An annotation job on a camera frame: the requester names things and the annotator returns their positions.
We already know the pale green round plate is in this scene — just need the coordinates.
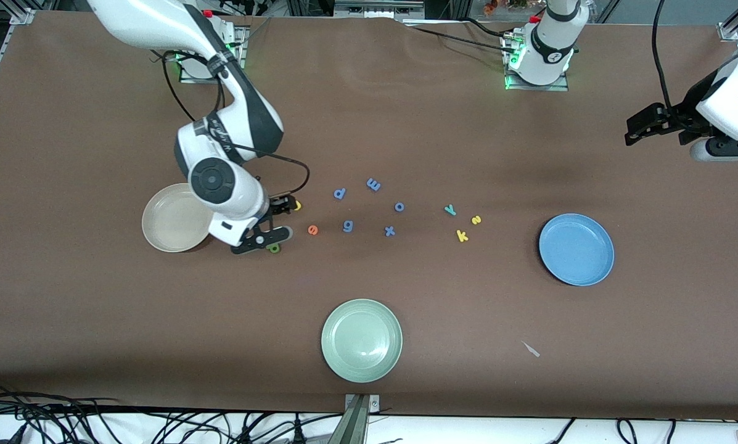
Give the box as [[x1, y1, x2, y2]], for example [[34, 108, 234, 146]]
[[321, 299, 403, 384]]

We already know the grey metal camera pole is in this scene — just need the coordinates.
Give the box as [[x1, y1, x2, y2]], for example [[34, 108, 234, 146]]
[[329, 393, 382, 444]]

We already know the black cable on table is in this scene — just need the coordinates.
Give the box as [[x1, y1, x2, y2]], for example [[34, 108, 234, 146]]
[[403, 17, 523, 55]]

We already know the grey metal box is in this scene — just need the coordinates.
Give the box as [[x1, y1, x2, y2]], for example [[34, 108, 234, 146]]
[[334, 0, 425, 18]]

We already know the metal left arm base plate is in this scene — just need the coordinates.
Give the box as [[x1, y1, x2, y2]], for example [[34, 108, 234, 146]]
[[504, 34, 570, 92]]

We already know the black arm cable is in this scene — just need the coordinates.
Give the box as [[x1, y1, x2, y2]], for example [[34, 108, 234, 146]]
[[650, 0, 674, 115], [153, 52, 311, 201]]

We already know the black cable bundle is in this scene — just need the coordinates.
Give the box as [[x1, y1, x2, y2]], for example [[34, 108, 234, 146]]
[[0, 382, 345, 444]]

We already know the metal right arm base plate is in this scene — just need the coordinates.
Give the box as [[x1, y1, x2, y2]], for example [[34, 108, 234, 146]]
[[179, 25, 246, 84]]

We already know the beige round plate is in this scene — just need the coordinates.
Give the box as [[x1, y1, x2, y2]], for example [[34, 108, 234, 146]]
[[142, 183, 216, 253]]

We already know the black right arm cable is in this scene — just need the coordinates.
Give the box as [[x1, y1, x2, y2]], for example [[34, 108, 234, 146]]
[[153, 52, 311, 201]]

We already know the blue round plate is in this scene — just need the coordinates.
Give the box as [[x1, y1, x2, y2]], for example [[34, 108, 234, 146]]
[[539, 213, 615, 287]]

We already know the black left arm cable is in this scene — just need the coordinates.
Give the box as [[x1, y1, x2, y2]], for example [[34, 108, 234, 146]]
[[650, 0, 674, 115]]

